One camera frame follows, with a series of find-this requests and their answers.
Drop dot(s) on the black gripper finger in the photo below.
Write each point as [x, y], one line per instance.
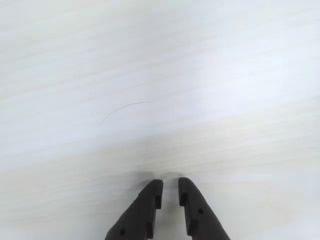
[140, 212]
[200, 220]

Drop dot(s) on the thin dark hair strand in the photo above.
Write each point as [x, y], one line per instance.
[125, 106]

